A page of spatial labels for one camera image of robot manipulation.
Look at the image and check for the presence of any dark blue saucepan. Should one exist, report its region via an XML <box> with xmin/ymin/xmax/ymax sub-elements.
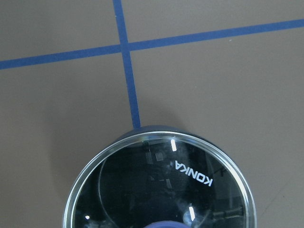
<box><xmin>62</xmin><ymin>124</ymin><xmax>256</xmax><ymax>228</ymax></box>

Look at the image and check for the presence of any glass lid with blue knob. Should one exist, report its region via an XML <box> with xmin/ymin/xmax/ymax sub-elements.
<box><xmin>62</xmin><ymin>132</ymin><xmax>255</xmax><ymax>228</ymax></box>

